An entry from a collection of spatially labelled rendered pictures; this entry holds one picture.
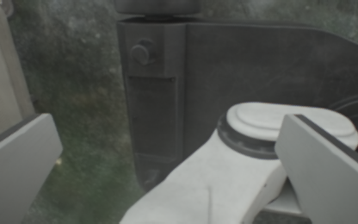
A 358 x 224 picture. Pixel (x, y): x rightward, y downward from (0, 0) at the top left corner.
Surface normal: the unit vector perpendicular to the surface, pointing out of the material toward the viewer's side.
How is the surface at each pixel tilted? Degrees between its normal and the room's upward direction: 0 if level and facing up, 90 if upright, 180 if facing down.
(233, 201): 90
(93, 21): 0
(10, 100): 0
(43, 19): 0
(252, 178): 90
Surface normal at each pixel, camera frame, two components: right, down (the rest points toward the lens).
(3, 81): -0.18, 0.48
